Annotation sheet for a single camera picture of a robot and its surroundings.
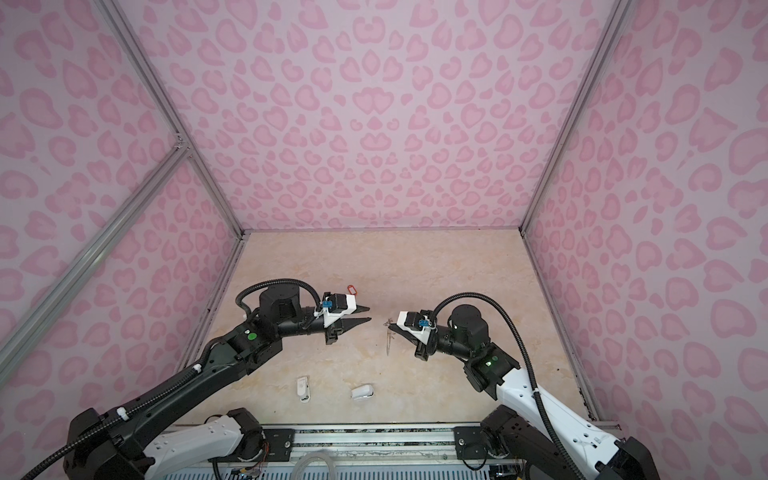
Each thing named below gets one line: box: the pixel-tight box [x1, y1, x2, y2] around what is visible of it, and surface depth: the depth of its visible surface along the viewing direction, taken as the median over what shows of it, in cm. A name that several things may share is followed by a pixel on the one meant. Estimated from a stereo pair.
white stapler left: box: [297, 376, 311, 403], surface depth 81 cm
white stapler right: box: [351, 385, 375, 400], surface depth 82 cm
